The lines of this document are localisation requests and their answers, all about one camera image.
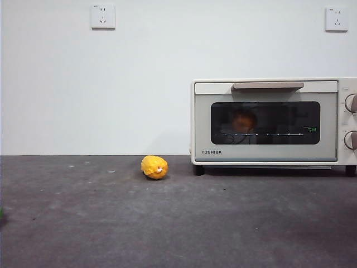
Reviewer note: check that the yellow corn cob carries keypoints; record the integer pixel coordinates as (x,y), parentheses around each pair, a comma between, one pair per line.
(154,167)

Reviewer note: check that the white wall socket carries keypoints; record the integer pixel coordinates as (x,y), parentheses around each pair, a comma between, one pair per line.
(103,16)
(336,19)

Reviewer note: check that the beige oven knob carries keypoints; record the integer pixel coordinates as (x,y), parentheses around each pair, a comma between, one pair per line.
(351,140)
(351,104)

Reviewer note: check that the cream toaster oven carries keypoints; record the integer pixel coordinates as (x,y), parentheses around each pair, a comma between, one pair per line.
(341,156)

